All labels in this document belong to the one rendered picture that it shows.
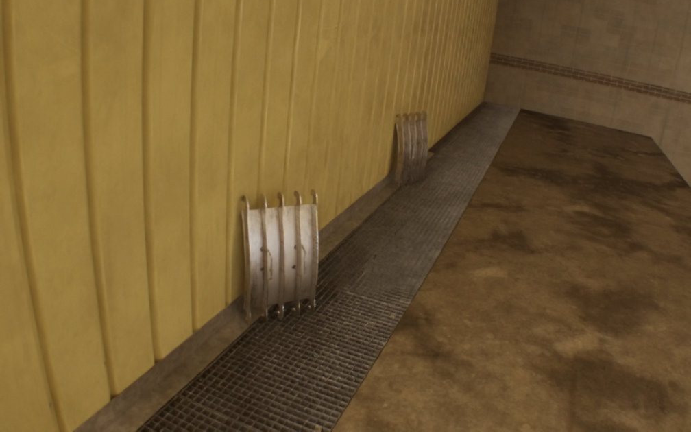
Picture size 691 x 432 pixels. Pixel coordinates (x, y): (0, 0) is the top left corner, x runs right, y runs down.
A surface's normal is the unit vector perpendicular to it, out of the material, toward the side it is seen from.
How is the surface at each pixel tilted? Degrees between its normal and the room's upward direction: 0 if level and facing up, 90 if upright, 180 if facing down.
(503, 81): 90
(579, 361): 0
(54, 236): 90
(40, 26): 90
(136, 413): 0
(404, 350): 0
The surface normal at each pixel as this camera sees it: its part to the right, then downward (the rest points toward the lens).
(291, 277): 0.47, 0.35
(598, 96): -0.39, 0.30
